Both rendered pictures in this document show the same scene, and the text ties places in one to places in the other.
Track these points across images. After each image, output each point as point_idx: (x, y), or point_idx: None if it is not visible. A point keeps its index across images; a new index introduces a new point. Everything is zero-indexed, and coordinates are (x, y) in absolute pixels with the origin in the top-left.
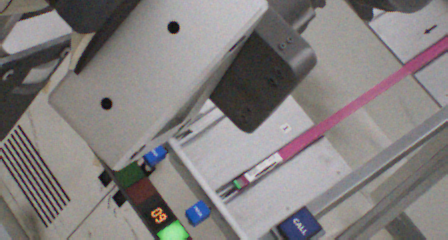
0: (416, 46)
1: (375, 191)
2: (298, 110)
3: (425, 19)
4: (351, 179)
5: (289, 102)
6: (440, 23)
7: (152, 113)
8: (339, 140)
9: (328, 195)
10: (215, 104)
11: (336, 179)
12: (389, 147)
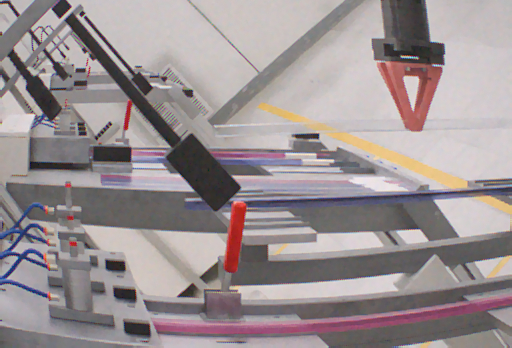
0: (277, 339)
1: None
2: (500, 315)
3: (228, 347)
4: (473, 282)
5: (507, 318)
6: (206, 341)
7: None
8: None
9: (503, 277)
10: None
11: (484, 293)
12: (412, 291)
